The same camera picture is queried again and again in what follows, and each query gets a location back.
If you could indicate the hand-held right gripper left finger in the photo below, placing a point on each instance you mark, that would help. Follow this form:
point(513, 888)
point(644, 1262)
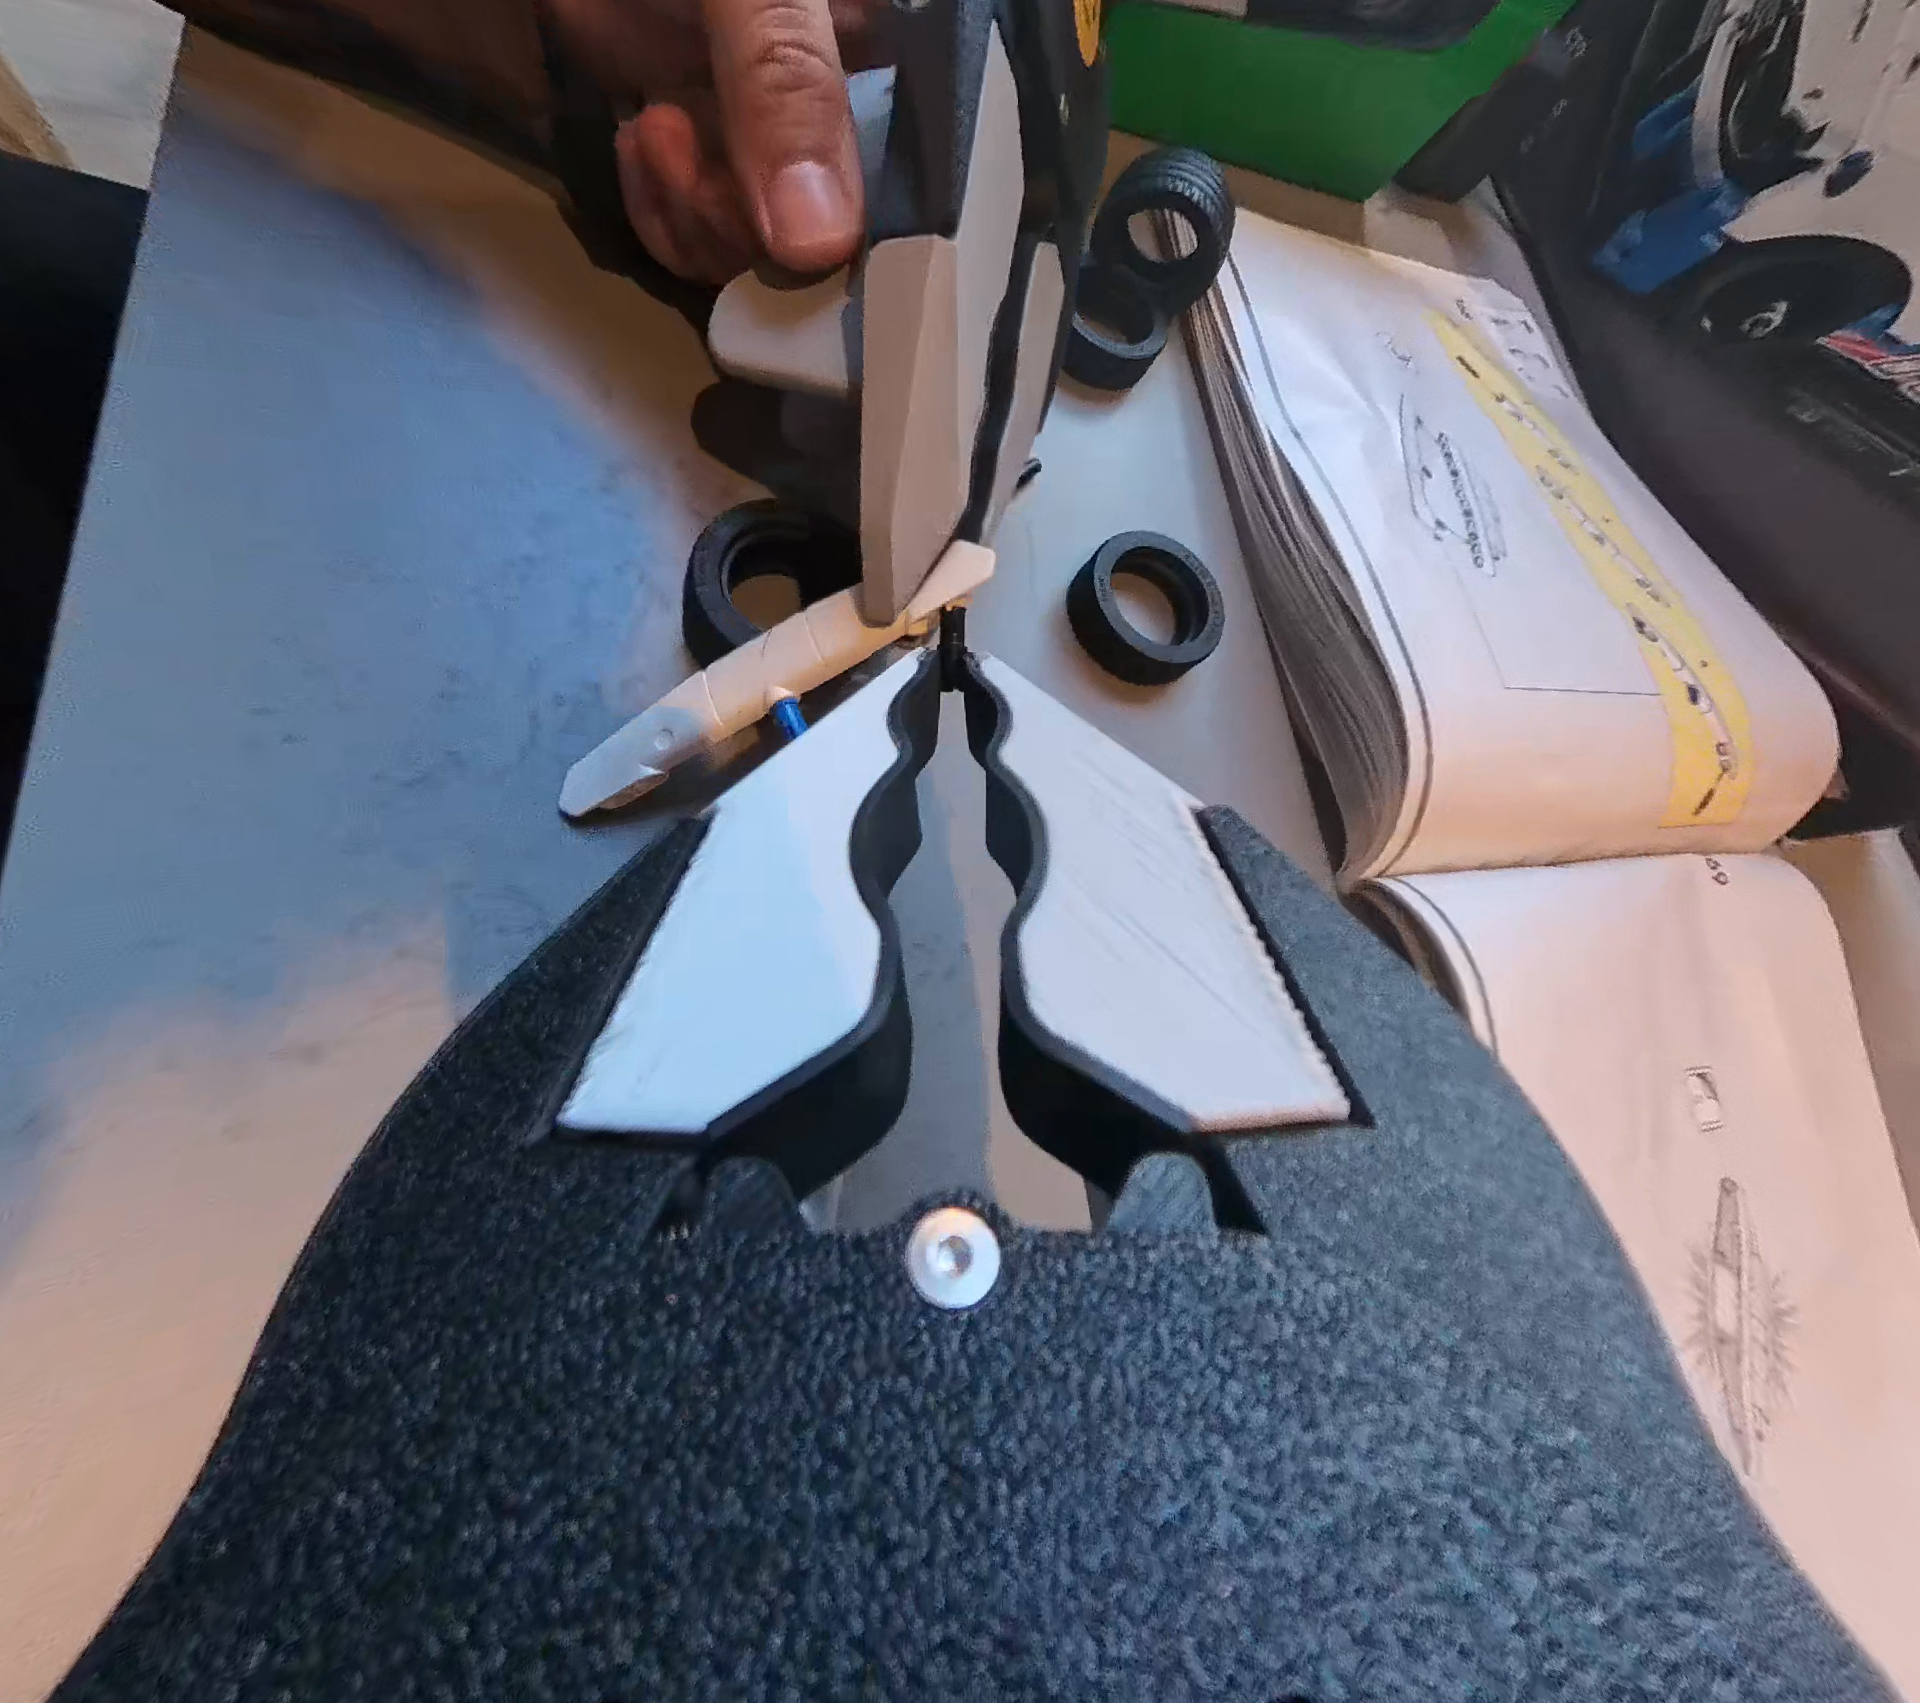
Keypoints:
point(734, 968)

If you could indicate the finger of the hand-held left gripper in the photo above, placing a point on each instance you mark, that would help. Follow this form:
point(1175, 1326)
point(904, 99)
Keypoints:
point(1043, 353)
point(923, 412)

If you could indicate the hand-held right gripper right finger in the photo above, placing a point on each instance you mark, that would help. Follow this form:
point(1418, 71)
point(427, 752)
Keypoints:
point(1170, 968)

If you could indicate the small black connector pin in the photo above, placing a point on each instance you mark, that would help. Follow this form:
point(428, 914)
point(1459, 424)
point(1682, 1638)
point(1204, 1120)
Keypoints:
point(953, 646)

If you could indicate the small blue connector pin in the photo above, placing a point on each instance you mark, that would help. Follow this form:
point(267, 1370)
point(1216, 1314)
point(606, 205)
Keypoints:
point(782, 716)

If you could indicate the black rubber toy tyre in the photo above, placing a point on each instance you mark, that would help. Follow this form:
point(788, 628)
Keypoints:
point(712, 594)
point(1149, 660)
point(1103, 361)
point(1185, 177)

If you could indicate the long white pointed panel piece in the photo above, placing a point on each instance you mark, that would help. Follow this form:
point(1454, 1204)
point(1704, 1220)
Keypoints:
point(751, 684)

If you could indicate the grey desk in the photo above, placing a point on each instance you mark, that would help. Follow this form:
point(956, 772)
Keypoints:
point(374, 534)

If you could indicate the toy car set box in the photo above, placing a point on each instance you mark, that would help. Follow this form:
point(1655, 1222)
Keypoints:
point(1801, 83)

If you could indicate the open instruction booklet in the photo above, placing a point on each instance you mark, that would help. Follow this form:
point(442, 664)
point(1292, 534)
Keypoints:
point(1500, 534)

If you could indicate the person's black garment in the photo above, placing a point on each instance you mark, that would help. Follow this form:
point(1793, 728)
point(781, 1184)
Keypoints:
point(61, 382)

